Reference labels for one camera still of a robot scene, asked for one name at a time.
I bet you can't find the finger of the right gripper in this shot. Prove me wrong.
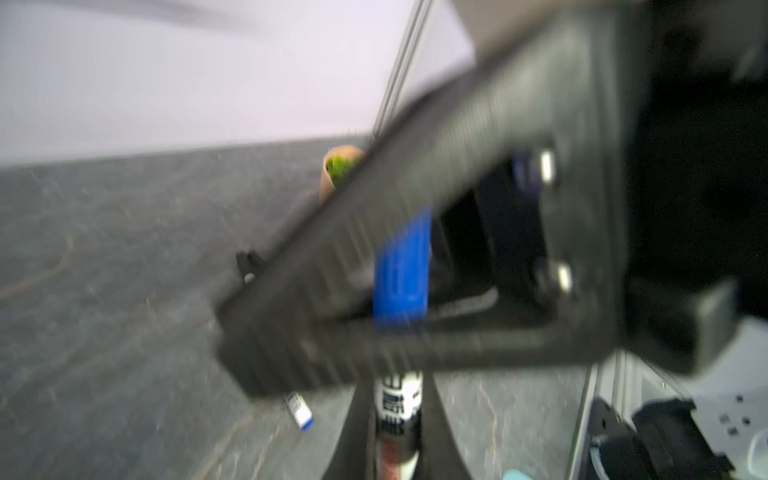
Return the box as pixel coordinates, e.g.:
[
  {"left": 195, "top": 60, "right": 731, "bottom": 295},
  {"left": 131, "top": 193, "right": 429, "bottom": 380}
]
[{"left": 216, "top": 11, "right": 630, "bottom": 397}]

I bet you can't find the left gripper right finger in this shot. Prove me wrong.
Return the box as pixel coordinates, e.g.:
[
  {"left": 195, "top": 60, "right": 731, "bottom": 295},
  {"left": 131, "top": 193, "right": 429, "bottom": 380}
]
[{"left": 416, "top": 373, "right": 471, "bottom": 480}]

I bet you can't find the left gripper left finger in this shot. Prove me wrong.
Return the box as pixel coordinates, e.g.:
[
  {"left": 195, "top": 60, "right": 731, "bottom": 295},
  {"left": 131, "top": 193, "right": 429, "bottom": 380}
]
[{"left": 322, "top": 381, "right": 375, "bottom": 480}]

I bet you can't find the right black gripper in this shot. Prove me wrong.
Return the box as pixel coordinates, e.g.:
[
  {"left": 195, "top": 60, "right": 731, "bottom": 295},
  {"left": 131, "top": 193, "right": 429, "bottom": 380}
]
[{"left": 625, "top": 1, "right": 767, "bottom": 375}]

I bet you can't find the white marker pen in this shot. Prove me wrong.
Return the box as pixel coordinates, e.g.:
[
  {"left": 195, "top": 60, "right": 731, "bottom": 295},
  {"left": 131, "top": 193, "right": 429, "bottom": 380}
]
[
  {"left": 374, "top": 372, "right": 423, "bottom": 480},
  {"left": 235, "top": 249, "right": 266, "bottom": 284},
  {"left": 284, "top": 392, "right": 314, "bottom": 432}
]

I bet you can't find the blue pen cap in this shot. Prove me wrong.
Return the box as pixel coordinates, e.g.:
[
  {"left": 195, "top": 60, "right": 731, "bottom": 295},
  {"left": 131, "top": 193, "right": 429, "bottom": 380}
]
[{"left": 373, "top": 211, "right": 432, "bottom": 328}]

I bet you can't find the light blue garden trowel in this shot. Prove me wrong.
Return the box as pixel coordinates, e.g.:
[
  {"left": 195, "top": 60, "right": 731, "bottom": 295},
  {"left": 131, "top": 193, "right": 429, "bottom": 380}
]
[{"left": 502, "top": 469, "right": 532, "bottom": 480}]

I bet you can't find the potted green plant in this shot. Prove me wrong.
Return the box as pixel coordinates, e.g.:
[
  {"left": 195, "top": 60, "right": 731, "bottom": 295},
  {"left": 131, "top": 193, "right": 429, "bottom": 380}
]
[{"left": 319, "top": 145, "right": 365, "bottom": 202}]

